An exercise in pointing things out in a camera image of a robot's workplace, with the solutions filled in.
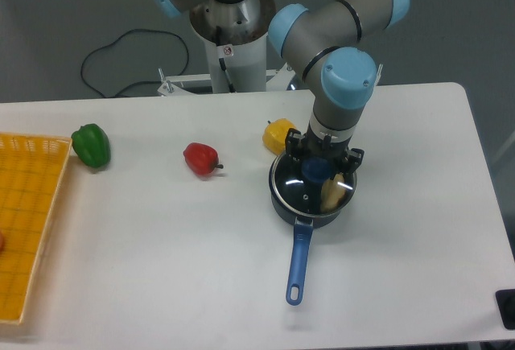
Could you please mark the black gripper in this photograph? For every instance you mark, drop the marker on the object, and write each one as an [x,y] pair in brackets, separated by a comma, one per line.
[347,160]

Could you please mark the glass pot lid blue knob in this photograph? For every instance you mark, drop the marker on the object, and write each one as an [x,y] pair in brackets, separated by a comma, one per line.
[297,186]

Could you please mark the dark blue saucepan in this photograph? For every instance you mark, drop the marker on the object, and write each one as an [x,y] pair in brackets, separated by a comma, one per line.
[303,228]

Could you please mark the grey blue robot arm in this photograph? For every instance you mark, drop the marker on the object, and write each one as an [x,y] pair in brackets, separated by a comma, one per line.
[346,82]

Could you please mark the beige potato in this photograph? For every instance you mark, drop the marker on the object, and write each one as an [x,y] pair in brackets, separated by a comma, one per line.
[332,192]

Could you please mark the yellow bell pepper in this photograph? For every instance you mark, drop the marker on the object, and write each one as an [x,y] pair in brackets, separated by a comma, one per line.
[275,134]

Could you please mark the red bell pepper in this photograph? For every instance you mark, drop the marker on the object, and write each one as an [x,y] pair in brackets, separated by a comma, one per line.
[202,159]

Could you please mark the green bell pepper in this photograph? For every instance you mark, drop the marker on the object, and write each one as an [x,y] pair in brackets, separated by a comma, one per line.
[92,146]

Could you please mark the black corner object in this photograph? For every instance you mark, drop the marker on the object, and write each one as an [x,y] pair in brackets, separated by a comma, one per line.
[505,303]

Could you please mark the yellow wicker basket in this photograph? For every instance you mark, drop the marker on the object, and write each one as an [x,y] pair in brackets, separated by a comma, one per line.
[32,168]

